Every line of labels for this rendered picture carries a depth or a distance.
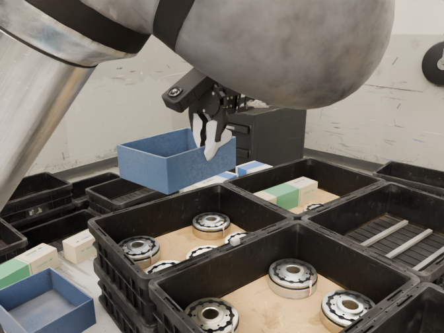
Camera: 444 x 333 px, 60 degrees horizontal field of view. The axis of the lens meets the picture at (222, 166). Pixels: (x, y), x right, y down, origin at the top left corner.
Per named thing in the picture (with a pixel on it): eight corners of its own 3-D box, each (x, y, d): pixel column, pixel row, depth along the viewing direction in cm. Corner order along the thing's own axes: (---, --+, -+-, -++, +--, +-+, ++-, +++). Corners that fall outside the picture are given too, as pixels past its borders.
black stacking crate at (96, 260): (148, 334, 72) (145, 283, 69) (91, 263, 95) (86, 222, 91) (293, 261, 95) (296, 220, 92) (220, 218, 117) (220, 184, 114)
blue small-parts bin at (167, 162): (167, 195, 71) (165, 158, 68) (119, 177, 80) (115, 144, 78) (236, 167, 85) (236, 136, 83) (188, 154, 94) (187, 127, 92)
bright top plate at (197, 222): (206, 234, 99) (206, 232, 98) (185, 220, 106) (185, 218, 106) (237, 223, 104) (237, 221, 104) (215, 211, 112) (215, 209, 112)
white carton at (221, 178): (215, 187, 169) (215, 168, 166) (238, 194, 162) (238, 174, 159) (184, 202, 155) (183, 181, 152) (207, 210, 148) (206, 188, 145)
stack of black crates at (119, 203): (126, 287, 192) (117, 205, 177) (93, 265, 211) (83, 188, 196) (185, 255, 220) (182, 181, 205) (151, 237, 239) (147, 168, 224)
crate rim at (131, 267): (145, 293, 69) (144, 281, 68) (86, 228, 91) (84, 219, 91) (296, 227, 92) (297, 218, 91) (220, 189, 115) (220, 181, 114)
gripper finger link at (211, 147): (234, 159, 78) (238, 115, 75) (213, 166, 74) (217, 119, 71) (222, 154, 80) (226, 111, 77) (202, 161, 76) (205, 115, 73)
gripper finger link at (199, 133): (221, 154, 81) (225, 111, 77) (200, 160, 76) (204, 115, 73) (210, 148, 82) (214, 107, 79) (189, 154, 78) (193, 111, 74)
